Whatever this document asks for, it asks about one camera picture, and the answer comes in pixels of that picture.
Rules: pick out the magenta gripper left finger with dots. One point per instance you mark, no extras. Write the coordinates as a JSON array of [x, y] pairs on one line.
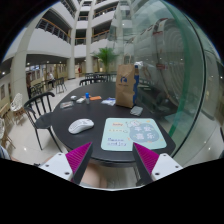
[[78, 160]]

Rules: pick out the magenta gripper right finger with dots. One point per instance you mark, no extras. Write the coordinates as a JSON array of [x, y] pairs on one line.
[[145, 160]]

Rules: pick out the white computer mouse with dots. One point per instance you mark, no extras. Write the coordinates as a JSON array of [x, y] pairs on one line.
[[80, 125]]

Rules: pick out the light green mouse pad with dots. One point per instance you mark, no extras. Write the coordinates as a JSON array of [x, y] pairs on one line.
[[120, 133]]

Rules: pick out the black round table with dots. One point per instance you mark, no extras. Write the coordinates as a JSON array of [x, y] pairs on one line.
[[98, 113]]

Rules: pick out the small grey cloth packet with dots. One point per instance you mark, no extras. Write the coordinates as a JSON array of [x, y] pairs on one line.
[[136, 110]]

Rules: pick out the clear plastic wrapped card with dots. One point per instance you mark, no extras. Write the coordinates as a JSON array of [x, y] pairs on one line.
[[66, 104]]

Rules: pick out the small white box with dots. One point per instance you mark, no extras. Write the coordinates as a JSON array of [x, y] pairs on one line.
[[81, 100]]

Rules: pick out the small grey round object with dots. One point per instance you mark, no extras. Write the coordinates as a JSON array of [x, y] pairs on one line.
[[73, 98]]

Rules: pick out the orange flat object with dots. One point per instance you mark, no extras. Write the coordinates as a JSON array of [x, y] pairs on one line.
[[95, 98]]

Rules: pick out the black slatted chair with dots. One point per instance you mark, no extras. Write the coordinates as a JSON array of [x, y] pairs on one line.
[[39, 112]]

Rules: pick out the blue capped small bottle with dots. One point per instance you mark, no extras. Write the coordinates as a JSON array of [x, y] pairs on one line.
[[87, 98]]

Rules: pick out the clear plastic packet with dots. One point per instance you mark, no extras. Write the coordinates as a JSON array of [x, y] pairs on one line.
[[109, 101]]

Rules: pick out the black chair behind table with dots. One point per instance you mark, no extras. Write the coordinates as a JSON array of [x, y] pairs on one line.
[[87, 81]]

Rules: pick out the white wicker chair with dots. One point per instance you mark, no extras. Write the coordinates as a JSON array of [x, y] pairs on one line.
[[17, 107]]

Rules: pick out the seated person in background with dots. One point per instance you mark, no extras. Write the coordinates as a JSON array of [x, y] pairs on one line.
[[50, 79]]

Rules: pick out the brown paper bag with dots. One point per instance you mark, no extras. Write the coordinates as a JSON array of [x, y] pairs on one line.
[[125, 81]]

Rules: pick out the green potted palm tree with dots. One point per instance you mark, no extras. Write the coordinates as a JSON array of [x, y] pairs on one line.
[[106, 55]]

